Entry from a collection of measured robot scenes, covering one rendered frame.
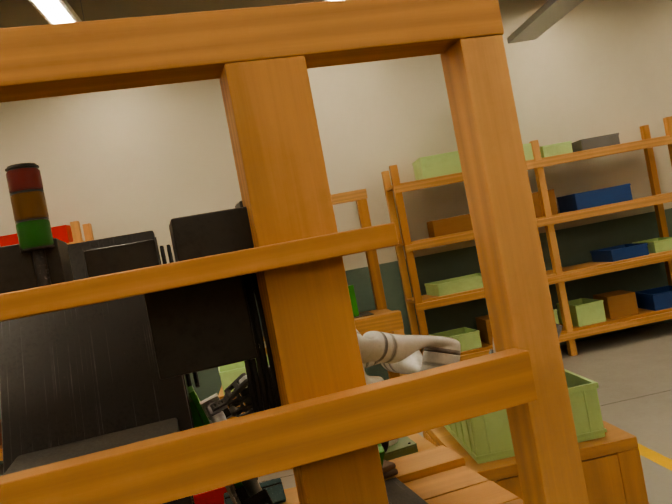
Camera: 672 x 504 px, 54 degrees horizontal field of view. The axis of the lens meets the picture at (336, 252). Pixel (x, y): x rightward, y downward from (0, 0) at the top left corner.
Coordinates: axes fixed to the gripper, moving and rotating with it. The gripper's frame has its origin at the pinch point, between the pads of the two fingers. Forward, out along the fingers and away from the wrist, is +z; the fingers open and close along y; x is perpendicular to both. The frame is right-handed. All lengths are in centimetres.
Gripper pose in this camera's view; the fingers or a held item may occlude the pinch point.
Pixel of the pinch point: (219, 411)
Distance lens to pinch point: 146.2
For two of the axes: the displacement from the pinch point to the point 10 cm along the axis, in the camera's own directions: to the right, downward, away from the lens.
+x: 4.9, 5.9, -6.4
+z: -8.6, 4.4, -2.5
